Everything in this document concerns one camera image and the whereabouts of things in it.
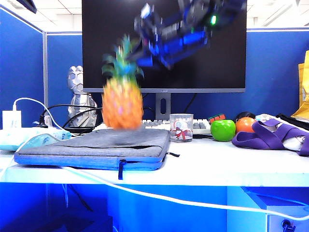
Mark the orange fruit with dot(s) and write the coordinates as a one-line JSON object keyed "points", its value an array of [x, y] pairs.
{"points": [[244, 125]]}

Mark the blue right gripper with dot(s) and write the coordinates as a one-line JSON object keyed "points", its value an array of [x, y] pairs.
{"points": [[178, 46]]}

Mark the clear glass cup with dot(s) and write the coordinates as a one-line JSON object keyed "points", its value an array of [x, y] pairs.
{"points": [[181, 128]]}

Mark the gray partition post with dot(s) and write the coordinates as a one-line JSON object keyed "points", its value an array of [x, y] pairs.
{"points": [[45, 72]]}

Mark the gray laptop sleeve bag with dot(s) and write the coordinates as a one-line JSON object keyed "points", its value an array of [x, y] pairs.
{"points": [[96, 145]]}

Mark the green apple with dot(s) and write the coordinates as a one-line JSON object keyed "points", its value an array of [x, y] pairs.
{"points": [[223, 131]]}

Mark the black flat pouch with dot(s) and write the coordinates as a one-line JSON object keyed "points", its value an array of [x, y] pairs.
{"points": [[294, 122]]}

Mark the yellow paper bag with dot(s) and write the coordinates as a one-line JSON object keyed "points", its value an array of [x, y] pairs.
{"points": [[303, 96]]}

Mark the light blue tissue pack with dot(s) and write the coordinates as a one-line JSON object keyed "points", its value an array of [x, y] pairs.
{"points": [[29, 136]]}

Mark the white drawer cabinet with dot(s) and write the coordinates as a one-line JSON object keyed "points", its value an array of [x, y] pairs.
{"points": [[285, 217]]}

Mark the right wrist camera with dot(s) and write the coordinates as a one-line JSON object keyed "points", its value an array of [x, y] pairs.
{"points": [[149, 17]]}

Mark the white gray keyboard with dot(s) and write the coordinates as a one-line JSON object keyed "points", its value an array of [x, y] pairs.
{"points": [[200, 126]]}

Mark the black round mouse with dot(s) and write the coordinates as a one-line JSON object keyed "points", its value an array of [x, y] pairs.
{"points": [[244, 114]]}

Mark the black plug adapter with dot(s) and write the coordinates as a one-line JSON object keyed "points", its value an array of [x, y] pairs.
{"points": [[44, 120]]}

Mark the silver faceted figurine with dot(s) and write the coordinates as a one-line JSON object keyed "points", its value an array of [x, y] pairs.
{"points": [[77, 79]]}

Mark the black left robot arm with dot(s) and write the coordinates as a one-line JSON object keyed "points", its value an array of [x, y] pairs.
{"points": [[27, 5]]}

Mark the gray monitor stand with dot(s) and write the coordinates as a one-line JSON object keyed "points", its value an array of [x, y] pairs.
{"points": [[157, 108]]}

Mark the black computer monitor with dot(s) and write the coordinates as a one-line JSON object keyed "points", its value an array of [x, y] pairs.
{"points": [[108, 24]]}

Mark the white power charger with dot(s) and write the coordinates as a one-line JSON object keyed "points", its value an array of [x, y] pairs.
{"points": [[10, 120]]}

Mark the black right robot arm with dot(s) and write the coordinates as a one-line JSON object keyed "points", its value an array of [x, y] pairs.
{"points": [[217, 9]]}

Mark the rubik's cube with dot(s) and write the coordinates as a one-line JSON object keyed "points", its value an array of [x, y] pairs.
{"points": [[217, 118]]}

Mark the orange plastic pineapple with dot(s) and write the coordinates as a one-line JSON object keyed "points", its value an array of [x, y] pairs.
{"points": [[122, 108]]}

